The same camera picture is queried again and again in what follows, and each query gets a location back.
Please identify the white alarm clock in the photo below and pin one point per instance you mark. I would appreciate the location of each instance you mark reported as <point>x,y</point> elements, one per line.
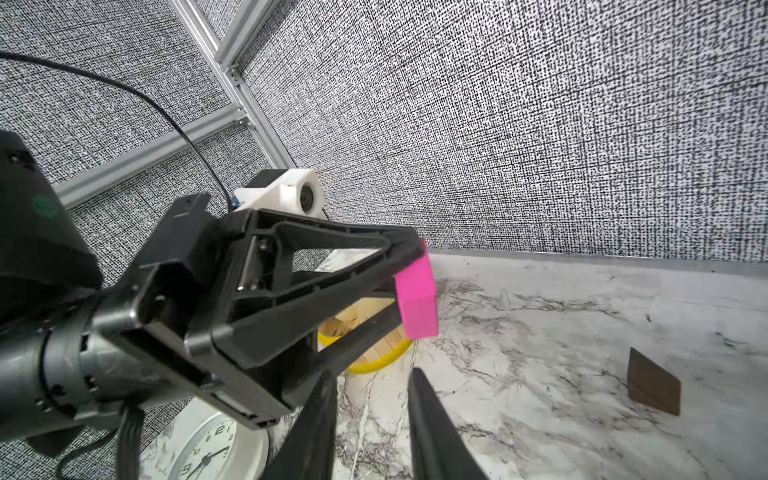
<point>208,444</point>

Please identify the yellow bamboo steamer basket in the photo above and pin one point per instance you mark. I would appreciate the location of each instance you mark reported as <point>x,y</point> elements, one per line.
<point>363,338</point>

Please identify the brown triangular wood block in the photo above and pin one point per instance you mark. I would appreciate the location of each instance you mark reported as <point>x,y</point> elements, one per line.
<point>651,385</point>

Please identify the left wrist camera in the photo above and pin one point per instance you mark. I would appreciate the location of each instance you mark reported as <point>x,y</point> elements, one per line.
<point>295,191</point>

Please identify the purple magenta cube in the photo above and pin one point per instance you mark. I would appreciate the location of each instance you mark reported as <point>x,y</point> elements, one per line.
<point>416,294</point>

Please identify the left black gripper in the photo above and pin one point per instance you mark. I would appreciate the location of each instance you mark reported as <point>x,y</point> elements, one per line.
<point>205,300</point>

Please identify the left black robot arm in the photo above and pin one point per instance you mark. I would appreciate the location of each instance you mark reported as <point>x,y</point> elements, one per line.
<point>58,375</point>

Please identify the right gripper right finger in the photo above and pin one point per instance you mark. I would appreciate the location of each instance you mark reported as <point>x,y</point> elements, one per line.
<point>437,450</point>

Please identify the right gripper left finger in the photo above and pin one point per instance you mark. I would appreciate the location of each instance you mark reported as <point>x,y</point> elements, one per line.
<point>308,449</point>

